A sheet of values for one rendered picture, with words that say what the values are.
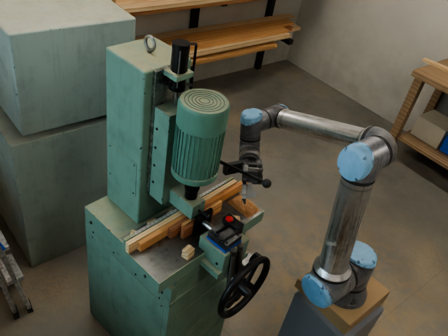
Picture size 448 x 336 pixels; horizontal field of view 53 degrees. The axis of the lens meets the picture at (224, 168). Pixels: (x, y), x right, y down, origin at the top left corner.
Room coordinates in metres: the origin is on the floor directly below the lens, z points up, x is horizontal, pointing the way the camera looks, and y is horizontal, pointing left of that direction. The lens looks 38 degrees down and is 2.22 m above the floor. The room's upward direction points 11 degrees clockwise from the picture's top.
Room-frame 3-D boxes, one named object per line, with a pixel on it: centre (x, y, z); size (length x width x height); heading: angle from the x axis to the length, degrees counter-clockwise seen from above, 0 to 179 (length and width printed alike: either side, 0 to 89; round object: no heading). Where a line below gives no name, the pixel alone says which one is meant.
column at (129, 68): (1.48, 0.34, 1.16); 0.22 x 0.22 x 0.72; 53
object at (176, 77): (1.39, 0.22, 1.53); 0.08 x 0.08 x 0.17; 53
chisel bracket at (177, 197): (1.32, 0.12, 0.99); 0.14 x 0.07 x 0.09; 53
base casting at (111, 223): (1.38, 0.20, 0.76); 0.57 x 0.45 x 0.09; 53
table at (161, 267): (1.25, 0.01, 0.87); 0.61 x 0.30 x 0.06; 143
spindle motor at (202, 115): (1.30, 0.11, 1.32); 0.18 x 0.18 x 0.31
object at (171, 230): (1.29, 0.09, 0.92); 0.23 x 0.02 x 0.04; 144
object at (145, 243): (1.35, 0.07, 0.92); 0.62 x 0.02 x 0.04; 143
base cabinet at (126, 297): (1.37, 0.20, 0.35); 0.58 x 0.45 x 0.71; 53
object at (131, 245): (1.33, 0.12, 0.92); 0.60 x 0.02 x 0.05; 143
